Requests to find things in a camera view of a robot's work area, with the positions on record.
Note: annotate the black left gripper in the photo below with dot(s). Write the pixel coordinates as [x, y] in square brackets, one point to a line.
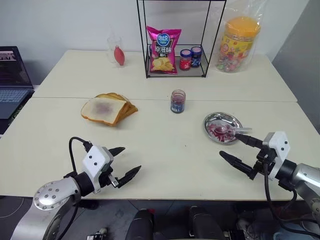
[106, 175]

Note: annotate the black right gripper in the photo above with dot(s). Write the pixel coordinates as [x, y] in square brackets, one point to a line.
[265, 155]

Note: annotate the metal spoon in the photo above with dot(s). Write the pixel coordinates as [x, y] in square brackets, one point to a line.
[240, 129]

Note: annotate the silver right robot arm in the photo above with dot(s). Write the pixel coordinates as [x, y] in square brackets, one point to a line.
[307, 180]

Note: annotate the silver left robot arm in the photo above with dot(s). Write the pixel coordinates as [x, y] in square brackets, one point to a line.
[50, 195]

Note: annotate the plain bread slice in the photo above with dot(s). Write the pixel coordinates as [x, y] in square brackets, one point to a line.
[111, 95]
[133, 109]
[124, 113]

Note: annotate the toy bread slice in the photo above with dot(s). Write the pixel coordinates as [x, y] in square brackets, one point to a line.
[105, 110]

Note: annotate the open blue-label jam jar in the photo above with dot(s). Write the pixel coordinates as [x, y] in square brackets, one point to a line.
[178, 106]

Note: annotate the closed blue-label jam jar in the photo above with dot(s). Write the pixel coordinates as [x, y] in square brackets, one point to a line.
[196, 60]

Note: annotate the red-lidded jar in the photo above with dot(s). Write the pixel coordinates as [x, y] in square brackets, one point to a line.
[185, 62]

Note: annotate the round steel plate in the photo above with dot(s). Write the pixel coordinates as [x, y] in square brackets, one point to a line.
[215, 120]

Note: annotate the black rounded shape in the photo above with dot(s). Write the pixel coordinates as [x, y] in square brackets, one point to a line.
[142, 225]
[202, 222]

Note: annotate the yellow-lid candy jar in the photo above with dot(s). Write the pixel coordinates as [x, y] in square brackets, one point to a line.
[235, 50]

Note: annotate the red oval object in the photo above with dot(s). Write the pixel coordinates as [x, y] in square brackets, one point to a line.
[119, 56]

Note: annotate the pink potato chips bag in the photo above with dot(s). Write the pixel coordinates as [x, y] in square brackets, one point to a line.
[162, 50]

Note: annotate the dark laptop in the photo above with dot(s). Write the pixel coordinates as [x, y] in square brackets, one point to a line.
[12, 97]

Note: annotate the clear plastic bag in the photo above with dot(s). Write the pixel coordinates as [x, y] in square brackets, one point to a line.
[252, 10]

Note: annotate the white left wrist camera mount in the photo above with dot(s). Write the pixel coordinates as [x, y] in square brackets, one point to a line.
[93, 160]

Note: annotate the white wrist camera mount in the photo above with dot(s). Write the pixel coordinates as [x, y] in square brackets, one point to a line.
[280, 145]
[93, 160]

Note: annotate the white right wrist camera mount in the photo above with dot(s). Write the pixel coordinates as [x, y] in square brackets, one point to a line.
[280, 145]

